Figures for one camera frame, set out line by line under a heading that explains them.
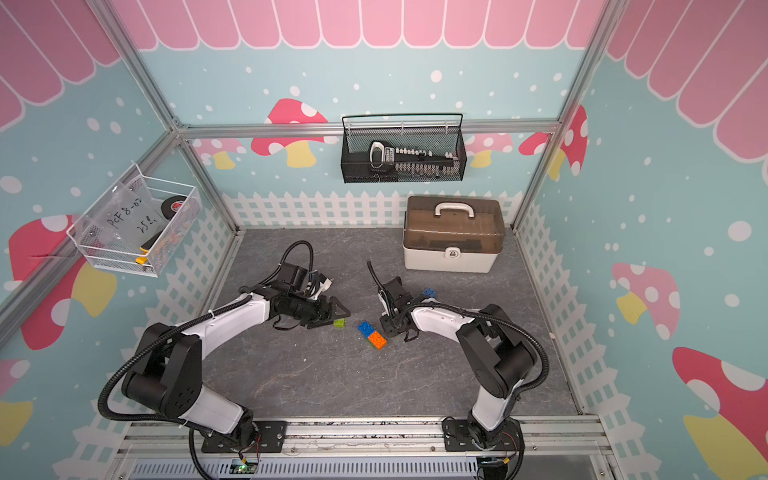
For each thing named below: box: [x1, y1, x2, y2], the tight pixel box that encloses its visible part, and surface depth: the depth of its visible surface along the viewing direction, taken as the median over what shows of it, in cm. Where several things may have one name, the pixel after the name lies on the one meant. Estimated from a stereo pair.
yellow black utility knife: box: [135, 230, 164, 265], surface depth 65 cm
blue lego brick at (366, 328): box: [358, 320, 376, 338], surface depth 89 cm
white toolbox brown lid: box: [403, 196, 506, 274], surface depth 100 cm
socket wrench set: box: [369, 141, 460, 177], surface depth 91 cm
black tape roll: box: [161, 195, 187, 221], surface depth 81 cm
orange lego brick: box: [367, 331, 387, 350], surface depth 87 cm
